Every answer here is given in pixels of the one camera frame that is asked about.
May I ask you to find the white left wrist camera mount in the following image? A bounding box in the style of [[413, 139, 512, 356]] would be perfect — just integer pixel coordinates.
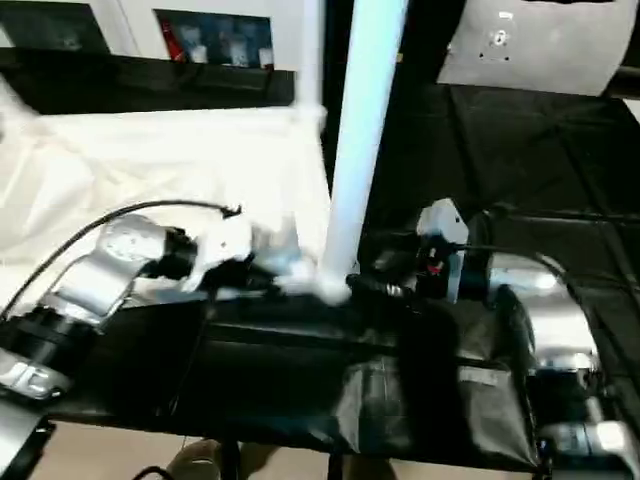
[[186, 218, 255, 295]]

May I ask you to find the white plastic table top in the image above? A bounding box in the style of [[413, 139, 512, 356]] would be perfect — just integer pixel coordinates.
[[0, 101, 357, 307]]

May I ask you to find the white glass-door cabinet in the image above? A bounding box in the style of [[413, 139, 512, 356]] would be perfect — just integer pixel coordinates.
[[0, 0, 322, 72]]

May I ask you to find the dark left robot foot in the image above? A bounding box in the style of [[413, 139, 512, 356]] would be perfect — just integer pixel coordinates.
[[166, 437, 227, 480]]

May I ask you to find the black left wrist camera cable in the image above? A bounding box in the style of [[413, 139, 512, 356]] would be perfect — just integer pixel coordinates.
[[0, 198, 242, 322]]

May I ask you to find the white curved plastic panel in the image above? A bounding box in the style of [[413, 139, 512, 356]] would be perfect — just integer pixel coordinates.
[[434, 0, 632, 98]]

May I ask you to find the black horizontal bar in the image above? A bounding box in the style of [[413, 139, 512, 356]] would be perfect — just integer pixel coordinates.
[[606, 66, 640, 90]]

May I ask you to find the red bottle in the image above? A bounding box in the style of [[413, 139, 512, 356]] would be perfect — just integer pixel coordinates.
[[163, 23, 182, 62]]

